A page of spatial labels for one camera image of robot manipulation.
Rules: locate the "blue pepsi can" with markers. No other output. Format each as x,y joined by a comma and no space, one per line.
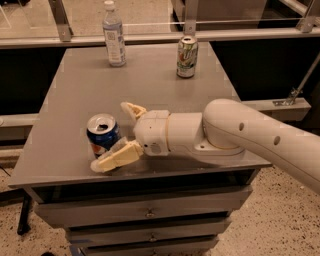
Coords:
103,132

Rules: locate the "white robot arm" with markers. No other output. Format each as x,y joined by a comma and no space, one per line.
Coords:
222,131

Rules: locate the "grey metal railing frame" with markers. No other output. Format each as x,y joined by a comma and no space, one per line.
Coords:
34,34

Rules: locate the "black metal stand leg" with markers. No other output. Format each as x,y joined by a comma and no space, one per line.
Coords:
23,226

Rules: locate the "top grey drawer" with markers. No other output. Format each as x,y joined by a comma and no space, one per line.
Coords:
145,207

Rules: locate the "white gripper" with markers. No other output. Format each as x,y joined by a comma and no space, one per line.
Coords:
151,132

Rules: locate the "middle grey drawer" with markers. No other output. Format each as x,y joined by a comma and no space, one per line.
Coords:
148,232

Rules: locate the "green white soda can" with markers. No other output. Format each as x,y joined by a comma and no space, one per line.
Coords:
187,56

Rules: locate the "clear plastic water bottle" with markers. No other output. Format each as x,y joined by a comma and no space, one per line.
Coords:
113,33

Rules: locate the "grey drawer cabinet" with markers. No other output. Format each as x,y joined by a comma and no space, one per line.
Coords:
54,166

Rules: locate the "grey drawer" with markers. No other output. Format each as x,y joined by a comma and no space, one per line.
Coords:
154,249
145,207
148,232

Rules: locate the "bottom grey drawer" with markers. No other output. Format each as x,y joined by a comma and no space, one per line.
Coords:
154,249

